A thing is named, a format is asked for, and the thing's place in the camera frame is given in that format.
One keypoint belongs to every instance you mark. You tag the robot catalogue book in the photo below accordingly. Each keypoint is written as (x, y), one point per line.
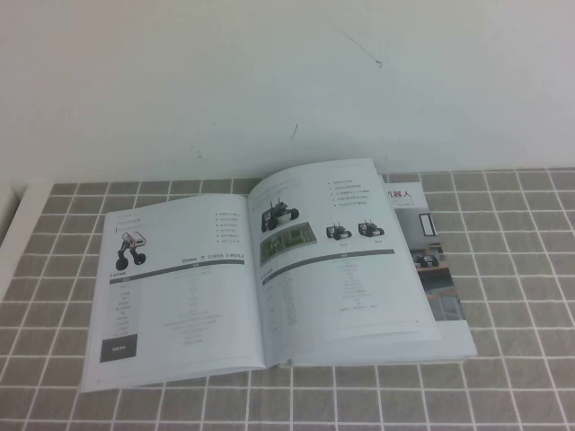
(215, 296)

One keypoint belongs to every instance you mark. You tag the grey white checked tablecloth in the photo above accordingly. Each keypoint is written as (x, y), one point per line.
(516, 278)

